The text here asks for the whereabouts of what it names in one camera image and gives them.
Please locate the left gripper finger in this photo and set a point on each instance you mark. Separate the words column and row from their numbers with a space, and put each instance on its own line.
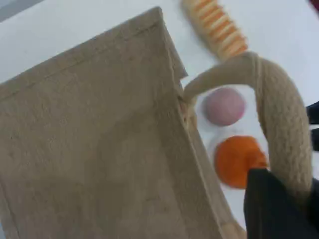
column 271, row 214

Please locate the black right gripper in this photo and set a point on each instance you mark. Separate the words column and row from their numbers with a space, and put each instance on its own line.
column 314, row 112

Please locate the orange toy fruit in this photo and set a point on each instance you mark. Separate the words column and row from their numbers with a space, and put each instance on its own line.
column 234, row 161

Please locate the pink toy peach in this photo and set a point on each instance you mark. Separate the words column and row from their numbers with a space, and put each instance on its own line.
column 223, row 107

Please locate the brown jute tote bag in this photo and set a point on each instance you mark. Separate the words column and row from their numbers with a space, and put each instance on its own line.
column 87, row 124

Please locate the striped bread loaf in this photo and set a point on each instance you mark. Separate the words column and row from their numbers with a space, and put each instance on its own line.
column 219, row 27

